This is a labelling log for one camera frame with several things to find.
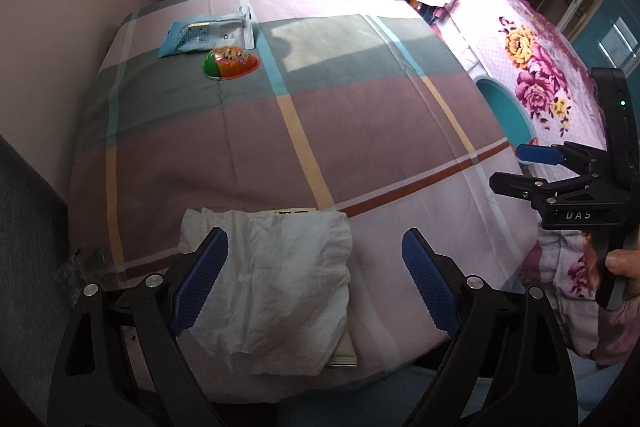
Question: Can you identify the person's right hand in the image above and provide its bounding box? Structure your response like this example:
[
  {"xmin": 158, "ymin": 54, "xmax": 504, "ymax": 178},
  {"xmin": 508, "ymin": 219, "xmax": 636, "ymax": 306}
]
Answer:
[{"xmin": 605, "ymin": 249, "xmax": 640, "ymax": 297}]

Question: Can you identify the light blue wrapper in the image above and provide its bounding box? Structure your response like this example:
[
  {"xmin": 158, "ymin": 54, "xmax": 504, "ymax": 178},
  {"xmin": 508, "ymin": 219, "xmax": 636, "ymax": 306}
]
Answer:
[{"xmin": 157, "ymin": 6, "xmax": 256, "ymax": 58}]

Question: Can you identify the teal bin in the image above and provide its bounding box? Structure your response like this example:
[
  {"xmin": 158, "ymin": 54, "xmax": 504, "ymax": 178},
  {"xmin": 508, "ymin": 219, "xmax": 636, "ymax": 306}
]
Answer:
[{"xmin": 472, "ymin": 76, "xmax": 538, "ymax": 168}]

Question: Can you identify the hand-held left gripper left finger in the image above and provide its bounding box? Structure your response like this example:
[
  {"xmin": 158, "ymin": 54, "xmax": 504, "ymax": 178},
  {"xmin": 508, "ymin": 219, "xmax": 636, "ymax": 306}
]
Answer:
[{"xmin": 47, "ymin": 227, "xmax": 231, "ymax": 427}]

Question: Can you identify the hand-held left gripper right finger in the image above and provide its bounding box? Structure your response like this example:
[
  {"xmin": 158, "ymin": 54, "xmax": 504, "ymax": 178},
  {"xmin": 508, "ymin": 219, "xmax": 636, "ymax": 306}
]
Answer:
[{"xmin": 400, "ymin": 228, "xmax": 578, "ymax": 427}]

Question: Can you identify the white tissue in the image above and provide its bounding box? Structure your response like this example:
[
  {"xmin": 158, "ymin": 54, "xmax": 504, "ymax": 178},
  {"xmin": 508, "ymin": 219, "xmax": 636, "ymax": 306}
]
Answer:
[{"xmin": 179, "ymin": 207, "xmax": 353, "ymax": 378}]

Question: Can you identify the floral blanket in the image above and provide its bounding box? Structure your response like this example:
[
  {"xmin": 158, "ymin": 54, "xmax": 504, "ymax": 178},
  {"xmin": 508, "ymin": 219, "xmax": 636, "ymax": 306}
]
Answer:
[{"xmin": 417, "ymin": 0, "xmax": 640, "ymax": 368}]

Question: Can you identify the green and orange jelly cup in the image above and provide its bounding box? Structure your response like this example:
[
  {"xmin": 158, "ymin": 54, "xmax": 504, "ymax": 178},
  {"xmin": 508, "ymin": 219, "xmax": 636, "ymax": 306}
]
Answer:
[{"xmin": 202, "ymin": 47, "xmax": 261, "ymax": 81}]

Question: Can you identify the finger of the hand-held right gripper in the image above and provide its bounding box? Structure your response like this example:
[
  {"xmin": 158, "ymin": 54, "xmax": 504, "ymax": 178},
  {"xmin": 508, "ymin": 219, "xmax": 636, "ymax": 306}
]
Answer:
[
  {"xmin": 515, "ymin": 142, "xmax": 608, "ymax": 175},
  {"xmin": 489, "ymin": 172, "xmax": 601, "ymax": 210}
]

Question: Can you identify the plaid bed sheet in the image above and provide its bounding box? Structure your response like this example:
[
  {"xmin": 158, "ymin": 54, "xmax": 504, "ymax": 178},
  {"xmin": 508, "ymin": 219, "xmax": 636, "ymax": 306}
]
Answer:
[{"xmin": 67, "ymin": 0, "xmax": 541, "ymax": 403}]

